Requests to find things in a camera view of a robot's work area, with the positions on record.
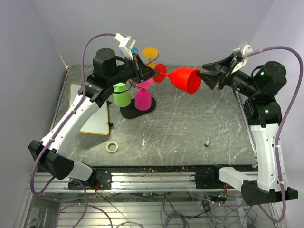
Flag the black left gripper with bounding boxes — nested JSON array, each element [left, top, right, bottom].
[[107, 53, 159, 86]]

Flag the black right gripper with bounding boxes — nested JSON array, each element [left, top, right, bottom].
[[197, 53, 260, 98]]

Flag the orange plastic wine glass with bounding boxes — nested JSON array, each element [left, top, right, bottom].
[[142, 47, 159, 68]]

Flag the pink plastic wine glass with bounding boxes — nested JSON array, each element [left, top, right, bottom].
[[135, 79, 153, 111]]

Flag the blue plastic wine glass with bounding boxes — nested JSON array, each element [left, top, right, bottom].
[[120, 47, 138, 57]]

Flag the red plastic wine glass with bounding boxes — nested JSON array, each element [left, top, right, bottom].
[[153, 63, 202, 95]]

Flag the green plastic wine glass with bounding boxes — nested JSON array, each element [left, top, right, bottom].
[[113, 83, 131, 107]]

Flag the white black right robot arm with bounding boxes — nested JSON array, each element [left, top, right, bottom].
[[197, 55, 298, 206]]

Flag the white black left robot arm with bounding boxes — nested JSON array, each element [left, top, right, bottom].
[[28, 48, 158, 189]]

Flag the yellow-framed whiteboard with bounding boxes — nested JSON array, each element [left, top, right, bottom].
[[68, 83, 110, 136]]

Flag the masking tape roll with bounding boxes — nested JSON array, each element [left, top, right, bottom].
[[106, 142, 119, 154]]

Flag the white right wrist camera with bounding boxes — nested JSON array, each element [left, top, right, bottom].
[[232, 41, 253, 73]]

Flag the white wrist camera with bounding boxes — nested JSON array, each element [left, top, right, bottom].
[[114, 33, 136, 60], [232, 41, 253, 73]]

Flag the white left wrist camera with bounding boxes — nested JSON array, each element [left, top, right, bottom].
[[114, 33, 136, 60]]

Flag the copper wire wine glass rack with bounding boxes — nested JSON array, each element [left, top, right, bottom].
[[119, 80, 156, 119]]

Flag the aluminium mounting rail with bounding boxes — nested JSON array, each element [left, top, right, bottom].
[[34, 168, 224, 193]]

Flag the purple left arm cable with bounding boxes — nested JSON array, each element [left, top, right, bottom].
[[29, 33, 118, 228]]

